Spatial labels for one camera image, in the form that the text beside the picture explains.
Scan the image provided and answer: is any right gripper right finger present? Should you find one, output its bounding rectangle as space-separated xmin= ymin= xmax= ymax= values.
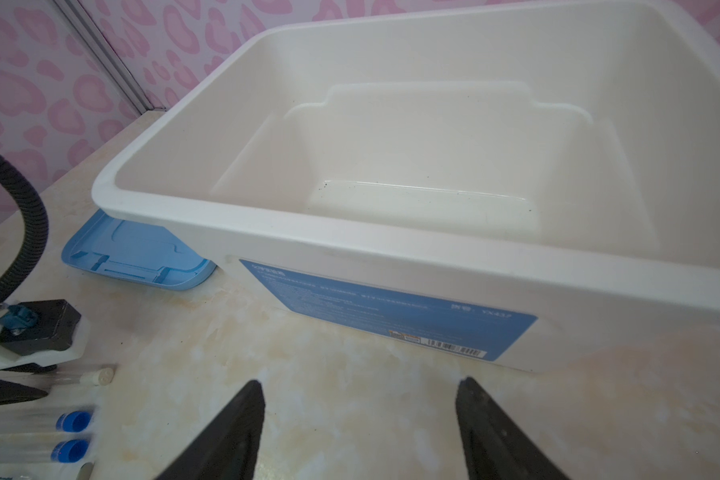
xmin=455 ymin=377 xmax=568 ymax=480

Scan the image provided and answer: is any blue plastic bin lid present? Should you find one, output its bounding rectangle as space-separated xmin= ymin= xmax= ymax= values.
xmin=61 ymin=210 xmax=216 ymax=291

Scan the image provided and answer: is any white plastic storage bin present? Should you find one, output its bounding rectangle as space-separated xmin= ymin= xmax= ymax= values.
xmin=92 ymin=1 xmax=720 ymax=371

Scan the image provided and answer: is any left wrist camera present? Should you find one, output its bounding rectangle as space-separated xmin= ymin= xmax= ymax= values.
xmin=0 ymin=300 xmax=92 ymax=370

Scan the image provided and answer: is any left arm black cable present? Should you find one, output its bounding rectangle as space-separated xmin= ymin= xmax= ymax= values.
xmin=0 ymin=137 xmax=50 ymax=328

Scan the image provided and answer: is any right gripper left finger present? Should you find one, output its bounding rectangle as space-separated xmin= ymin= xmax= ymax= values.
xmin=158 ymin=380 xmax=265 ymax=480

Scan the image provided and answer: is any white blue small bottle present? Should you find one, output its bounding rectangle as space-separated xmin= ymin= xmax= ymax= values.
xmin=0 ymin=461 xmax=95 ymax=480

